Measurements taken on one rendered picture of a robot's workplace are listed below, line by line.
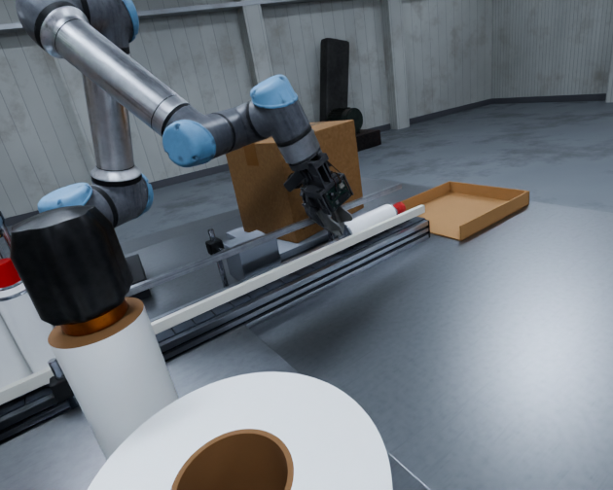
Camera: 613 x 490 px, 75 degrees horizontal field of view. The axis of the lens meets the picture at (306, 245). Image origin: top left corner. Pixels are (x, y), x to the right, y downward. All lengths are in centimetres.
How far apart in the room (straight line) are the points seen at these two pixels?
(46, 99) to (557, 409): 686
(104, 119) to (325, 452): 89
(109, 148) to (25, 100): 599
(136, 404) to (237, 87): 700
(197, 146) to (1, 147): 648
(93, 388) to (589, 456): 51
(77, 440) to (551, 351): 66
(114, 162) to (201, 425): 82
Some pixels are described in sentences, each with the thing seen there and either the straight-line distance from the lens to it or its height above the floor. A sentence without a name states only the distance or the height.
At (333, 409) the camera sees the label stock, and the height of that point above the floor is 102.
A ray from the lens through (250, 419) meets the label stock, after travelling 33.
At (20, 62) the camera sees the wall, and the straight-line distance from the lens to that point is 706.
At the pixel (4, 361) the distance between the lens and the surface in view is 75.
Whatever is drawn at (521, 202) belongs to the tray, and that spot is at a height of 85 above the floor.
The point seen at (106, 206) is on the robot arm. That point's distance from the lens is 106.
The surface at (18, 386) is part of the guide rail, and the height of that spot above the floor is 91.
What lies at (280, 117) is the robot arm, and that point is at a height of 119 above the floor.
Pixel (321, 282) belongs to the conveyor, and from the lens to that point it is 85.
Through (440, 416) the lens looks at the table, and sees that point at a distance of 58.
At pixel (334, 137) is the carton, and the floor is 109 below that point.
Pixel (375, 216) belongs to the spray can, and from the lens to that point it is 97.
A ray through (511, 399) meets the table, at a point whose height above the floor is 83.
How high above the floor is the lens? 125
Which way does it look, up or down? 22 degrees down
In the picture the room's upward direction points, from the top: 10 degrees counter-clockwise
